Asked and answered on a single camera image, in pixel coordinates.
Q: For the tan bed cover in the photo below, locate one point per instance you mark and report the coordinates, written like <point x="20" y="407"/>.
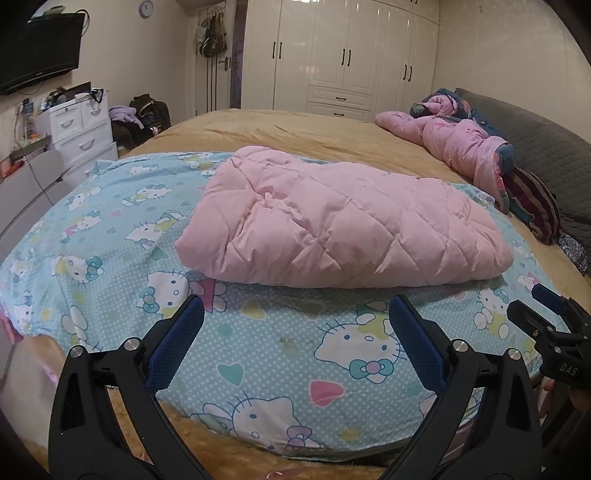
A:
<point x="300" y="127"/>

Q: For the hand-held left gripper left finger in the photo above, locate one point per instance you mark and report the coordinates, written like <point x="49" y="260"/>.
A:
<point x="178" y="344"/>

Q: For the striped pillow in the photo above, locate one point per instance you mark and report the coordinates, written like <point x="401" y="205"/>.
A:
<point x="535" y="203"/>

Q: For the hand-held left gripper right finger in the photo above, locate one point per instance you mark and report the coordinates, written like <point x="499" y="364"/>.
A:
<point x="418" y="350"/>

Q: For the black bag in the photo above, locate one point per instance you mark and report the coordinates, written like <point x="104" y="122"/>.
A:
<point x="152" y="110"/>

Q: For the cartoon printed blue sheet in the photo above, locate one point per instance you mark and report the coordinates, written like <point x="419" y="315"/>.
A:
<point x="277" y="341"/>

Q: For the dark floral pillow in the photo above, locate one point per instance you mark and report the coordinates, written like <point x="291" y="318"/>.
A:
<point x="575" y="251"/>

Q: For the fluffy tan blanket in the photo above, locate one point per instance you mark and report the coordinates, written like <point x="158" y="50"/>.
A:
<point x="194" y="447"/>

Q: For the pink floral quilt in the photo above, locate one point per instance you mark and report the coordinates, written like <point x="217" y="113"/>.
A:
<point x="443" y="138"/>

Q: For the round wall clock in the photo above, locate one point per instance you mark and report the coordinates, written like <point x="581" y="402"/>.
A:
<point x="146" y="8"/>

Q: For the purple clothes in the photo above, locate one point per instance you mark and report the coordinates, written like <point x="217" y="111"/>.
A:
<point x="121" y="113"/>

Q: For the white low cabinet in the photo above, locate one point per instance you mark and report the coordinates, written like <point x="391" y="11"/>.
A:
<point x="27" y="194"/>

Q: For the white wardrobe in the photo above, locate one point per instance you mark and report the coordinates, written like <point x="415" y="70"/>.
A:
<point x="351" y="55"/>

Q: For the white door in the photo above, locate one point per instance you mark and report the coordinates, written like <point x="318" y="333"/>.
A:
<point x="235" y="83"/>

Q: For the hanging handbags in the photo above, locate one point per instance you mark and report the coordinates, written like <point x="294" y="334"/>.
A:
<point x="213" y="37"/>

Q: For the white drawer chest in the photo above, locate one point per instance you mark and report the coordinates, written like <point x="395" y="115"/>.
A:
<point x="78" y="134"/>

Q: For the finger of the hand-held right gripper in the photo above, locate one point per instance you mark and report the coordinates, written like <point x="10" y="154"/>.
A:
<point x="551" y="295"/>
<point x="526" y="318"/>

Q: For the pink quilted jacket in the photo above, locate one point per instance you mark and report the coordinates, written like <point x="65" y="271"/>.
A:
<point x="332" y="221"/>

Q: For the grey quilted headboard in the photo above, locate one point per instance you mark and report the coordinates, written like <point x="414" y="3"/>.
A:
<point x="554" y="147"/>

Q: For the black television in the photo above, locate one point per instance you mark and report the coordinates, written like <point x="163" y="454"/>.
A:
<point x="37" y="55"/>

